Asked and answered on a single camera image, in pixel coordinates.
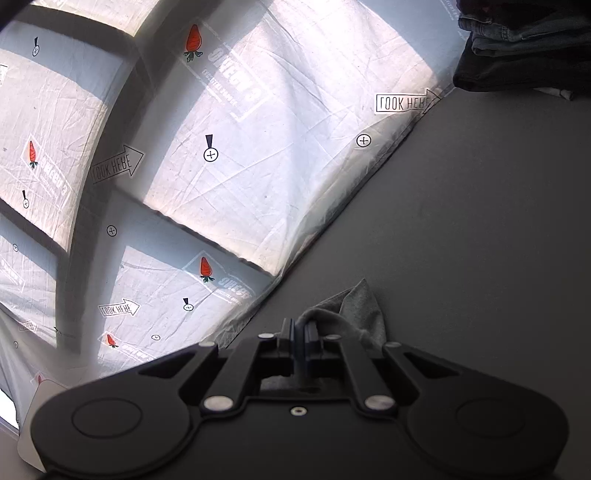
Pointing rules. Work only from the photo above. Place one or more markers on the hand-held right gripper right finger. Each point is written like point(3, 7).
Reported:
point(310, 344)

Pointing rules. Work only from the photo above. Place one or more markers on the grey zip hoodie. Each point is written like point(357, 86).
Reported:
point(360, 309)

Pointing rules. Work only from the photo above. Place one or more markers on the folded black garment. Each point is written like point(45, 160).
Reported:
point(508, 71)

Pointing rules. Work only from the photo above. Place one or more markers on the folded white garment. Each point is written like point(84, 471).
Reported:
point(561, 92)

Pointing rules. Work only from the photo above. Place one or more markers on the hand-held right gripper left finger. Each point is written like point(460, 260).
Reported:
point(286, 344)

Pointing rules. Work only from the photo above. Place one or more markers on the folded blue jeans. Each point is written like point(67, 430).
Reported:
point(521, 34)

